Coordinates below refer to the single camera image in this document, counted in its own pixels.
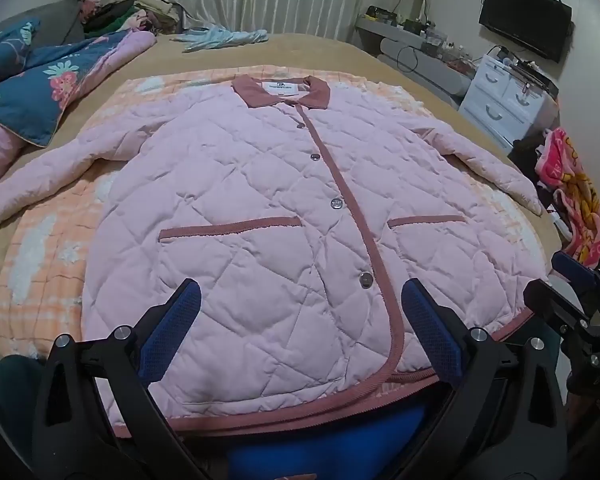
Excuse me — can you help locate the pink cartoon blanket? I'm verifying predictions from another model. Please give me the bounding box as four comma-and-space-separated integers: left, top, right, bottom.
537, 127, 600, 267

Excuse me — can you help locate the light blue garment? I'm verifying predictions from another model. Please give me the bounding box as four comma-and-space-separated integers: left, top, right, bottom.
169, 27, 268, 54

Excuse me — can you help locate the bed with tan sheet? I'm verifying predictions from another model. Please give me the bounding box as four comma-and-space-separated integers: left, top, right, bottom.
0, 30, 571, 361

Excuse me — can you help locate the clutter of small electronics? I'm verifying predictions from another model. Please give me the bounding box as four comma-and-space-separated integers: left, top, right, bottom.
367, 0, 481, 63

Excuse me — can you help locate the grey desk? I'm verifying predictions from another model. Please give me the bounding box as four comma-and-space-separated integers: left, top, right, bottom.
355, 12, 473, 98

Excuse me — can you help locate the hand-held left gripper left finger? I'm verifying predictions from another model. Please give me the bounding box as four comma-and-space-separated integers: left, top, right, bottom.
32, 277, 221, 480

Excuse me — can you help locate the pink quilted jacket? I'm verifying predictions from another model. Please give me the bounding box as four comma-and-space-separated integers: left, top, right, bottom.
0, 74, 551, 436

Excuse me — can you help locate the white drawer cabinet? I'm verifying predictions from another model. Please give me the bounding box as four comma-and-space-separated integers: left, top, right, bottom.
458, 45, 561, 148

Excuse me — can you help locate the black device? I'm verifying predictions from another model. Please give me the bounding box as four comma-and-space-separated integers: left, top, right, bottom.
514, 59, 559, 92

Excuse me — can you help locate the pile of mixed clothes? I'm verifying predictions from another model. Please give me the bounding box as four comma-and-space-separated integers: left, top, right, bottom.
77, 0, 186, 38

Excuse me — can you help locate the blue floral quilt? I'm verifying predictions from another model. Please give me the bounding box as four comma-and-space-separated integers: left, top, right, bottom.
0, 17, 158, 198

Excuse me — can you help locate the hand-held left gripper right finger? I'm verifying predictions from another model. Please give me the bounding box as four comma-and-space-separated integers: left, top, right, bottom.
401, 277, 569, 480

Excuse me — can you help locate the blue cloth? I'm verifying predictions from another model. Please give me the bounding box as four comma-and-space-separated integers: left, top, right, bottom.
225, 400, 426, 480

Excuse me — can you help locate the grey pillow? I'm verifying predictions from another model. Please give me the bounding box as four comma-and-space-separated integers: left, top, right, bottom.
0, 0, 88, 46

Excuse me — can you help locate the dark teal cloth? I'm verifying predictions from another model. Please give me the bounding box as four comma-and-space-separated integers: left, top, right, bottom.
0, 355, 46, 461

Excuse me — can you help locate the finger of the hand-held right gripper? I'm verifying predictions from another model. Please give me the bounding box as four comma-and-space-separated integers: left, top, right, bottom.
523, 279, 600, 367
551, 251, 600, 306

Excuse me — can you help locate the black flat television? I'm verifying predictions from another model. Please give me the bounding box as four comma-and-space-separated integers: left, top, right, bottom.
478, 0, 573, 63

